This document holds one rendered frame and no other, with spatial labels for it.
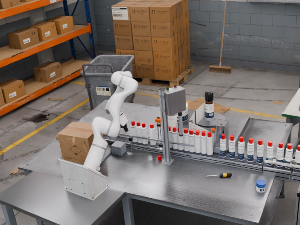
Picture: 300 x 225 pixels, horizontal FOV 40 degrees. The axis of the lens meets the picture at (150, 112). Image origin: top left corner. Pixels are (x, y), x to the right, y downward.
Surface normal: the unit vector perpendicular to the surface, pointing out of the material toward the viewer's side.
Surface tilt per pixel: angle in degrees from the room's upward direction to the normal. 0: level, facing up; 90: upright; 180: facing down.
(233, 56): 90
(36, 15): 90
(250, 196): 0
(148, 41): 90
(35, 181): 0
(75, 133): 0
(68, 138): 90
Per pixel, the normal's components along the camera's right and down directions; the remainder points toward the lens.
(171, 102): 0.49, 0.34
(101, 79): -0.22, 0.49
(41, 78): -0.48, 0.43
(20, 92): 0.84, 0.18
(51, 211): -0.08, -0.90
